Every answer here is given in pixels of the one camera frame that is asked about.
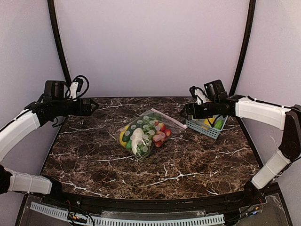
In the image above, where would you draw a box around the green toy bell pepper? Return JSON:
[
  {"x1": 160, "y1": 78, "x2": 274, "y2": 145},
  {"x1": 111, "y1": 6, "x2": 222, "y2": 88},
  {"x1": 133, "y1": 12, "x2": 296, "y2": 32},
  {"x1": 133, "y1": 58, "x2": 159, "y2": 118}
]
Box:
[{"x1": 143, "y1": 113, "x2": 162, "y2": 127}]

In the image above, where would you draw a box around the yellow toy banana bunch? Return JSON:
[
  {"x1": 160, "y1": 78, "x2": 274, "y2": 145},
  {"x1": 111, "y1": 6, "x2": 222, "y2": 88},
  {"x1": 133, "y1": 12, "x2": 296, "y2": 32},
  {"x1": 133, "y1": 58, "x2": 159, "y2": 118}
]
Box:
[{"x1": 119, "y1": 125, "x2": 129, "y2": 147}]

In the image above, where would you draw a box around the clear zip top bag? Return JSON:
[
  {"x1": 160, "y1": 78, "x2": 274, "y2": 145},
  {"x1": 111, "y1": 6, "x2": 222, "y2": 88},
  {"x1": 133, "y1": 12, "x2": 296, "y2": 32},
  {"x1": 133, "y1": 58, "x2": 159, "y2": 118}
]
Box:
[{"x1": 115, "y1": 108, "x2": 187, "y2": 161}]

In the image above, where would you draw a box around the white toy radish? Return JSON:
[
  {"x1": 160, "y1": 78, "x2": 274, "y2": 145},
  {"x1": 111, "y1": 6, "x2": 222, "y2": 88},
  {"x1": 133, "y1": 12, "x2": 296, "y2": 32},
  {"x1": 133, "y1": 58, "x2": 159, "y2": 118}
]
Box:
[{"x1": 131, "y1": 128, "x2": 152, "y2": 158}]

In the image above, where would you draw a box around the dark green toy cucumber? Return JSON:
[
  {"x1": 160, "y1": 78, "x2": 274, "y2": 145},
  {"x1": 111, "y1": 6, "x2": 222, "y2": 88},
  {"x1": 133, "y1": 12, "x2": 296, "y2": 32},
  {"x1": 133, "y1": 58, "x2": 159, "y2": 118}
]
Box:
[{"x1": 126, "y1": 140, "x2": 132, "y2": 150}]

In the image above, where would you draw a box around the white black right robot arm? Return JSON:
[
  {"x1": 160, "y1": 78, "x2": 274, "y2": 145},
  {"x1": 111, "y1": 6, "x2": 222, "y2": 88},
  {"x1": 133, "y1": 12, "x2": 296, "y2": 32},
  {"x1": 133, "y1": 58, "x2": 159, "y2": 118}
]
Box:
[{"x1": 180, "y1": 80, "x2": 301, "y2": 197}]

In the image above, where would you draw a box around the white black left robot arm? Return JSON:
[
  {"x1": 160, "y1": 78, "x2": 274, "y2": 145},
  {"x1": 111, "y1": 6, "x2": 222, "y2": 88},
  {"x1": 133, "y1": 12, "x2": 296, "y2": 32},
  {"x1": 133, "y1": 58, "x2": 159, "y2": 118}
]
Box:
[{"x1": 0, "y1": 75, "x2": 99, "y2": 195}]

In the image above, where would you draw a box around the blue plastic vegetable basket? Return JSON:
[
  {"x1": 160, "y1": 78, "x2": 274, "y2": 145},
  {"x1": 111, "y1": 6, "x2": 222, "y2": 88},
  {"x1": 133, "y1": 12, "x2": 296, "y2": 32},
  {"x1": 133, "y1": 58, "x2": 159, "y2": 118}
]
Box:
[{"x1": 186, "y1": 115, "x2": 228, "y2": 139}]

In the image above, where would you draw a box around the green toy cabbage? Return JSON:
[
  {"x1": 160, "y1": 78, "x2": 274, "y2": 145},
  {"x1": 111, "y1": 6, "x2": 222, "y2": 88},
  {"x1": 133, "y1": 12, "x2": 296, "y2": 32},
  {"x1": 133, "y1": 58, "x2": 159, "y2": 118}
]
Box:
[{"x1": 214, "y1": 120, "x2": 224, "y2": 130}]

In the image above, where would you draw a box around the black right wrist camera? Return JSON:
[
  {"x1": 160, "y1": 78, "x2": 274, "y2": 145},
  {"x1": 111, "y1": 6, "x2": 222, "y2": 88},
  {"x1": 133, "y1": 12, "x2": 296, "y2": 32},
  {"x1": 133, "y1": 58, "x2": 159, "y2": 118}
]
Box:
[{"x1": 189, "y1": 86, "x2": 209, "y2": 105}]

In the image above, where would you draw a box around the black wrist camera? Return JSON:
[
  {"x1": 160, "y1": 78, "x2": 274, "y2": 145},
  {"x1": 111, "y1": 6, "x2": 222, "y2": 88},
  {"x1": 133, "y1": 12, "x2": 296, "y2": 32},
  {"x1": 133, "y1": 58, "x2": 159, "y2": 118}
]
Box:
[
  {"x1": 64, "y1": 75, "x2": 90, "y2": 101},
  {"x1": 189, "y1": 86, "x2": 209, "y2": 105}
]

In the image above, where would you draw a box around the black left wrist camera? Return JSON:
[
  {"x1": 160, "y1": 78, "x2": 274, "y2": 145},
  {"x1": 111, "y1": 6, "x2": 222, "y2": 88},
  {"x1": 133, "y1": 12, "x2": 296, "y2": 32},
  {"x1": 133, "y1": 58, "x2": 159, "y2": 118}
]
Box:
[{"x1": 64, "y1": 75, "x2": 90, "y2": 101}]

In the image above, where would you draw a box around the black left frame post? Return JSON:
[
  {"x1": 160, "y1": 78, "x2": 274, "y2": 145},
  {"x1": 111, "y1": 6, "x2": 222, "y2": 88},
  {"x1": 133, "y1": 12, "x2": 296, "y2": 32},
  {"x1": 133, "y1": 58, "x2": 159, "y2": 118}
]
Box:
[{"x1": 47, "y1": 0, "x2": 71, "y2": 85}]

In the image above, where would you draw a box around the black frame post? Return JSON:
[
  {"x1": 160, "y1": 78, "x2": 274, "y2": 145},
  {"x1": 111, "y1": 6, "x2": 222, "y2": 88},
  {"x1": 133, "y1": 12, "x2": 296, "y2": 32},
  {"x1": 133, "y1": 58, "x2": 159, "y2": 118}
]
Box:
[
  {"x1": 229, "y1": 0, "x2": 256, "y2": 96},
  {"x1": 47, "y1": 0, "x2": 71, "y2": 85}
]

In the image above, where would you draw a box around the grey slotted cable duct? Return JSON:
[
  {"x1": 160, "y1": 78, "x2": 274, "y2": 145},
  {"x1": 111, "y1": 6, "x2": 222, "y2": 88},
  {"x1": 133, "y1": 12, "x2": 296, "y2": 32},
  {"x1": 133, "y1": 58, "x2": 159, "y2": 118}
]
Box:
[{"x1": 30, "y1": 202, "x2": 225, "y2": 226}]

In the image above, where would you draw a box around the black right frame post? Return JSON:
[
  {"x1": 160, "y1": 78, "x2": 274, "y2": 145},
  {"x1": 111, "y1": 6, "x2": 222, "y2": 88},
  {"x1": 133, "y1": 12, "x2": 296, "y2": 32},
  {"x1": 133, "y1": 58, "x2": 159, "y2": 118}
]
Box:
[{"x1": 229, "y1": 0, "x2": 256, "y2": 96}]

